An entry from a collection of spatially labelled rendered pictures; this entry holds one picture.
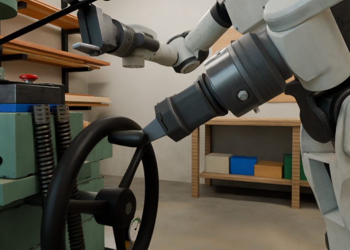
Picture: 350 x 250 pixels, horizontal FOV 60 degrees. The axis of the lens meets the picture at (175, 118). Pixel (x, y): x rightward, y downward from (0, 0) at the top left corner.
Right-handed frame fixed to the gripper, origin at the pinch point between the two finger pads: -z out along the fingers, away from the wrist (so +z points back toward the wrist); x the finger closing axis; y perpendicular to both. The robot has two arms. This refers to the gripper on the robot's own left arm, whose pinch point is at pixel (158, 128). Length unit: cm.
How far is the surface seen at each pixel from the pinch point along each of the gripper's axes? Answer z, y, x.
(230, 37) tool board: -6, 46, 346
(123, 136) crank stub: -3.9, 1.6, -3.0
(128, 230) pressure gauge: -29.9, -17.6, 20.6
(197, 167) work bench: -101, -59, 264
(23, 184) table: -17.4, 3.2, -9.4
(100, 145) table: -24.9, 3.7, 21.7
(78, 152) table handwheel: -7.1, 2.7, -9.0
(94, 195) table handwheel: -15.2, -3.8, -1.1
